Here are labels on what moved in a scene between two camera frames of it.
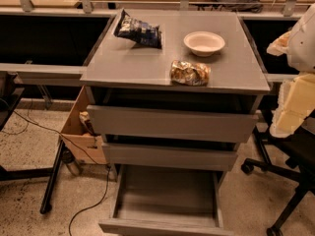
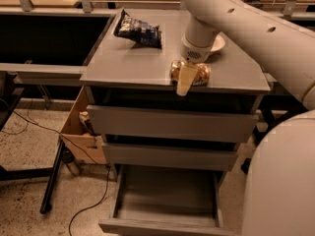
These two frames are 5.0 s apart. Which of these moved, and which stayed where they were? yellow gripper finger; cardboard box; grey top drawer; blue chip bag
Moved: yellow gripper finger
Stayed: cardboard box; grey top drawer; blue chip bag
